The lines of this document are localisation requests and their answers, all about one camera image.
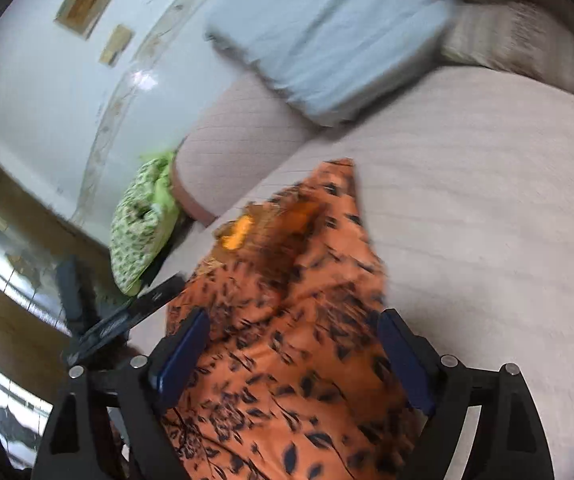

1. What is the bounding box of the small wall picture frame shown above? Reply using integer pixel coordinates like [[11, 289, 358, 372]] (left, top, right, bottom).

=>
[[99, 24, 134, 67]]

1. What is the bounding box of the beige striped pillow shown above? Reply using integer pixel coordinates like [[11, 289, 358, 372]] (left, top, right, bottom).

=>
[[367, 0, 574, 102]]

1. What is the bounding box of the beige quilted bed sheet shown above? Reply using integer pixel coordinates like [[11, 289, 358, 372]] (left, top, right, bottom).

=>
[[130, 66, 574, 480]]

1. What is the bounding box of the blue-grey pillow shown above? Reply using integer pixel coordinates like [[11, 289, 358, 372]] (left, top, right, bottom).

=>
[[204, 0, 458, 128]]

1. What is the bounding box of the orange floral garment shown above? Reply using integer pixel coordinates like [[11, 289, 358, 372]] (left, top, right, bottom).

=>
[[159, 158, 435, 480]]

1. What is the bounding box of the green printed cloth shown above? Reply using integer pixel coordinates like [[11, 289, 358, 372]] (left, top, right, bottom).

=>
[[110, 149, 182, 296]]

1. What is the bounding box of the wooden cabinet with glass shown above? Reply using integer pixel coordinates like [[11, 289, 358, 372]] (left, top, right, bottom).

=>
[[0, 152, 128, 471]]

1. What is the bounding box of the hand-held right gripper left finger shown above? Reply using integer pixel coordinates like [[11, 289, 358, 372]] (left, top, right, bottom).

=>
[[32, 307, 211, 480]]

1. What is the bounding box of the pink and brown sofa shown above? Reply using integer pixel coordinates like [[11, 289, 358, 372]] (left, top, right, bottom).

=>
[[170, 76, 320, 225]]

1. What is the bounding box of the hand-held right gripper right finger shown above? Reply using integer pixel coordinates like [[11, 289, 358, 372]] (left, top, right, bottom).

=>
[[377, 308, 556, 480]]

